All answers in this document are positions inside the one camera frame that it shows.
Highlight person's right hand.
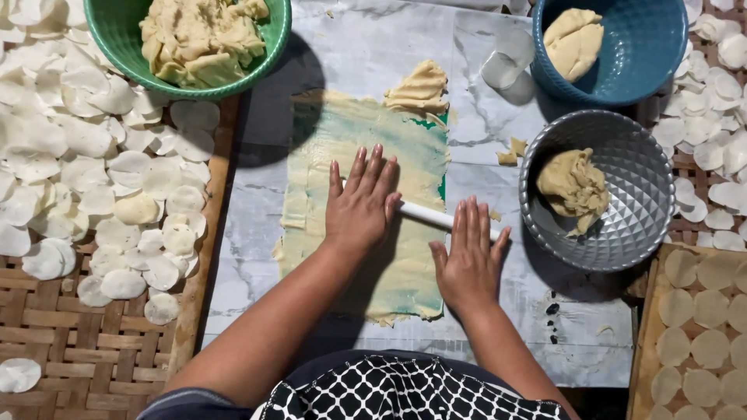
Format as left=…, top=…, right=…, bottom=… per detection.
left=429, top=195, right=512, bottom=316

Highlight person's left hand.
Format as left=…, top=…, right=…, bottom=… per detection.
left=324, top=143, right=403, bottom=259

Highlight white rolling pin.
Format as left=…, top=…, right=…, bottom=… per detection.
left=341, top=180, right=504, bottom=241

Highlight flattened yellow dough sheet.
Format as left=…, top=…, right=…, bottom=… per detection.
left=273, top=89, right=451, bottom=327

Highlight green plastic sheet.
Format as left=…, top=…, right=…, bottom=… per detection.
left=289, top=93, right=450, bottom=319

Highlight black white patterned apron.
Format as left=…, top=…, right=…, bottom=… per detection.
left=251, top=353, right=573, bottom=420

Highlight crumpled yellow dough clump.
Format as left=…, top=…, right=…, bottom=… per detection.
left=536, top=147, right=611, bottom=237

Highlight yellow dough lump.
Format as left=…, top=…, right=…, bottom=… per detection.
left=382, top=58, right=450, bottom=117

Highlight wood framed bamboo tray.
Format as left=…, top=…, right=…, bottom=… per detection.
left=626, top=242, right=747, bottom=420

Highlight silver faceted bowl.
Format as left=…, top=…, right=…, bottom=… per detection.
left=518, top=109, right=678, bottom=273

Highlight clear drinking glass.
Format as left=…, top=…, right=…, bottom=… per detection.
left=480, top=29, right=537, bottom=91

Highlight heap of torn dough scraps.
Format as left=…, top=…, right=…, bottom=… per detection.
left=139, top=0, right=270, bottom=89

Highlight woven bamboo tray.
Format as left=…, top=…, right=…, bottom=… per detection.
left=635, top=0, right=747, bottom=253
left=0, top=0, right=241, bottom=420

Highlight rows of pale yellow discs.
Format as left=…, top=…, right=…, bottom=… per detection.
left=649, top=248, right=747, bottom=420

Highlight smooth yellow dough ball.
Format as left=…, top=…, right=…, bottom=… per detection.
left=543, top=8, right=605, bottom=84

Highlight blue plastic bowl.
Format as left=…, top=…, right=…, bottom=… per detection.
left=530, top=0, right=691, bottom=109

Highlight pile of white dough discs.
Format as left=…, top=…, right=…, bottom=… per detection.
left=651, top=0, right=747, bottom=253
left=0, top=0, right=221, bottom=394

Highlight green plastic bowl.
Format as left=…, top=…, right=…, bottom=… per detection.
left=83, top=0, right=293, bottom=101

